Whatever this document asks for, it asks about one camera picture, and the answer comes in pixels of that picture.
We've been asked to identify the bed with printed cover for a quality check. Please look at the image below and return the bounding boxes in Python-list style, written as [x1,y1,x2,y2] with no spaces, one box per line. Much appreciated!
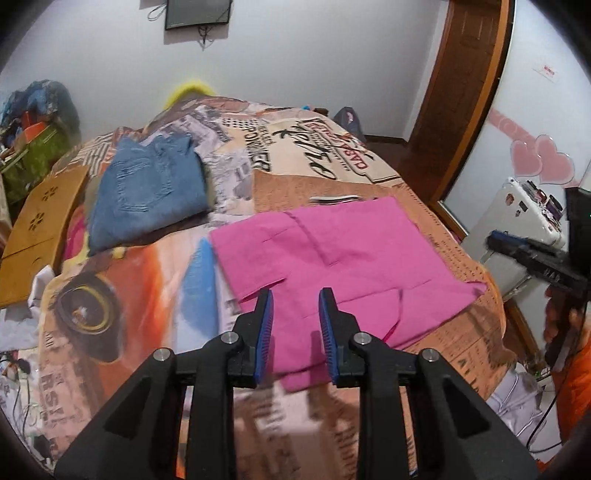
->
[25,95,509,480]

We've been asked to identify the wooden door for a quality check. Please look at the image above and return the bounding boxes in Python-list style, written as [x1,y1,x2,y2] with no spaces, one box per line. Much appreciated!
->
[405,0,515,206]

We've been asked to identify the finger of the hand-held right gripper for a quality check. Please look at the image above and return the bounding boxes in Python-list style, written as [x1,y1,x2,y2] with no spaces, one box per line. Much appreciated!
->
[486,230,570,261]
[510,251,591,301]

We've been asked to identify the white plastic bag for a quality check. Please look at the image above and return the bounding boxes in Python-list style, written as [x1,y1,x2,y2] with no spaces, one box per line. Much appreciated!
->
[485,367,557,439]

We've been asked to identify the wooden cutout board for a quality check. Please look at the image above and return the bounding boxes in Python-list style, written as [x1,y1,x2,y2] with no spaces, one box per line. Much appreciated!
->
[0,165,90,309]

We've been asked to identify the pile of dark clothes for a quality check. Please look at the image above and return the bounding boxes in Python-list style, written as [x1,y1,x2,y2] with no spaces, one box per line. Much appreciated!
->
[0,79,81,139]

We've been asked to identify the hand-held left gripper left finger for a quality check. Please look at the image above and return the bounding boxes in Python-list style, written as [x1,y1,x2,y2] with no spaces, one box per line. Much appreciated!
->
[54,288,275,480]

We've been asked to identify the yellow fluffy pillow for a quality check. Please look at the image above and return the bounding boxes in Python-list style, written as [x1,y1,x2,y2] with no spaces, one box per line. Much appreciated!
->
[165,79,218,109]

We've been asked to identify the white wall sticker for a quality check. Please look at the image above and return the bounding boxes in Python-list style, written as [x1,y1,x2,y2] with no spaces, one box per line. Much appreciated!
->
[532,61,558,85]

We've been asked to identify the pink heart wall decoration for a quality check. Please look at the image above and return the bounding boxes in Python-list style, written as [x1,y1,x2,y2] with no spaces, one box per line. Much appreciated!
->
[490,108,577,184]

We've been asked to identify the orange cloth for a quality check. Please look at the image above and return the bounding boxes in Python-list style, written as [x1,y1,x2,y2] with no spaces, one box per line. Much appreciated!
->
[551,342,591,462]

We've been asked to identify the folded blue jeans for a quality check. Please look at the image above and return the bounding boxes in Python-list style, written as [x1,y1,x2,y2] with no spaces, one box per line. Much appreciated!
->
[87,134,215,257]

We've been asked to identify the pink pants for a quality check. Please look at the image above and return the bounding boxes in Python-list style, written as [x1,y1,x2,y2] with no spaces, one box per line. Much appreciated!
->
[210,196,488,393]

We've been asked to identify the grey bag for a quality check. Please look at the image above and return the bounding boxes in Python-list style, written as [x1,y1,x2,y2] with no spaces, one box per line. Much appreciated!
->
[332,107,368,144]

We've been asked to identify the white appliance with stickers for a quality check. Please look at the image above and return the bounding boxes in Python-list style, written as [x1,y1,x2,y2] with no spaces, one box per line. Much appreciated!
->
[462,176,575,296]

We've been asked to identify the black wall screen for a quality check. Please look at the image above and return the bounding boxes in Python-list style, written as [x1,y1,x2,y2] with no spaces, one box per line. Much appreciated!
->
[165,0,233,31]

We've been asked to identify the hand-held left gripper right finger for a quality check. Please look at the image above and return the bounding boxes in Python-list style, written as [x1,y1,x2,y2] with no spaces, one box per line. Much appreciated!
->
[318,287,541,480]

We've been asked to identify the black cables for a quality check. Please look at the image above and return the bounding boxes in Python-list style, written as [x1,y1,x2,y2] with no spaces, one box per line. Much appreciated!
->
[0,353,42,444]

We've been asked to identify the person's right hand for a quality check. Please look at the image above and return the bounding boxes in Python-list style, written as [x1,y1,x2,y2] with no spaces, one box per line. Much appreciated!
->
[543,282,591,358]

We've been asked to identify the green bag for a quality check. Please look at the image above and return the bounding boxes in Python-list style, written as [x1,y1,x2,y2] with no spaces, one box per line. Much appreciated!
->
[0,124,75,206]

